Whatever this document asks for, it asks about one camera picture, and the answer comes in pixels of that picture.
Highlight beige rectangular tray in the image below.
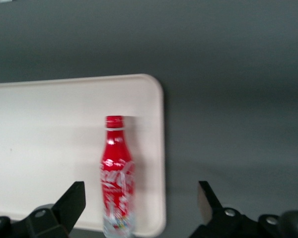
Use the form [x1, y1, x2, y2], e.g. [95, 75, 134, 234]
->
[0, 73, 167, 236]

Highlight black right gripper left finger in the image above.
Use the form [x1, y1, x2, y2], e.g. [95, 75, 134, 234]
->
[23, 180, 86, 238]

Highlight red coke bottle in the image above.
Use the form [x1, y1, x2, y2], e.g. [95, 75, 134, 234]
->
[99, 115, 138, 238]

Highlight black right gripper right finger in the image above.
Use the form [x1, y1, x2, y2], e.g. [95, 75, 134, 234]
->
[188, 180, 261, 238]

